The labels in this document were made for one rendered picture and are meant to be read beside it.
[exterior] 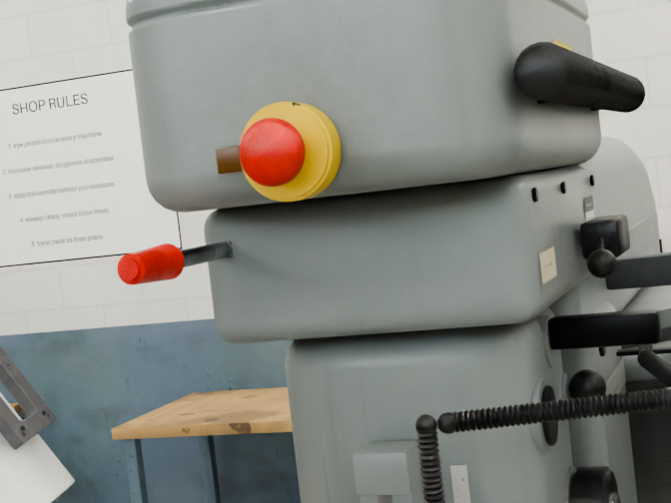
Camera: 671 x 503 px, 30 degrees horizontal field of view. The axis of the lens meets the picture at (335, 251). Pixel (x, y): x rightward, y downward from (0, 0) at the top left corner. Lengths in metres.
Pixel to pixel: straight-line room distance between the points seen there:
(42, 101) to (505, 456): 5.28
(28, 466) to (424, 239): 0.31
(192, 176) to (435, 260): 0.17
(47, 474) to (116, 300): 5.24
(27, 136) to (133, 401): 1.35
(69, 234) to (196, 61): 5.25
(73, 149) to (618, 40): 2.53
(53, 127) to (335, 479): 5.19
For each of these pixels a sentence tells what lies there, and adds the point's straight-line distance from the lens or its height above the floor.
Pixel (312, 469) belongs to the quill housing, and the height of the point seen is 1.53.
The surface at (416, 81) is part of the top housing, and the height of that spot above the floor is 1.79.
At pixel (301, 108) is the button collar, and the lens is 0.75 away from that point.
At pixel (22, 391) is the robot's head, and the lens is 0.72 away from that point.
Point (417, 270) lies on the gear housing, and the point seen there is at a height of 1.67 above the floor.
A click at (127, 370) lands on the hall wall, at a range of 5.95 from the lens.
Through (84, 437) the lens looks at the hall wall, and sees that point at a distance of 6.14.
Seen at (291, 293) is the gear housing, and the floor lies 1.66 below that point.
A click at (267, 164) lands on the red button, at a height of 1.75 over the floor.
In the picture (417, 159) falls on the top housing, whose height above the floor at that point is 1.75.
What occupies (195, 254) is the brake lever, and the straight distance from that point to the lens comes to 0.84.
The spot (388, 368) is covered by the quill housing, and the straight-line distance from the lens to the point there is 0.90.
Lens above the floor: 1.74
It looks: 3 degrees down
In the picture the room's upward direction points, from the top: 7 degrees counter-clockwise
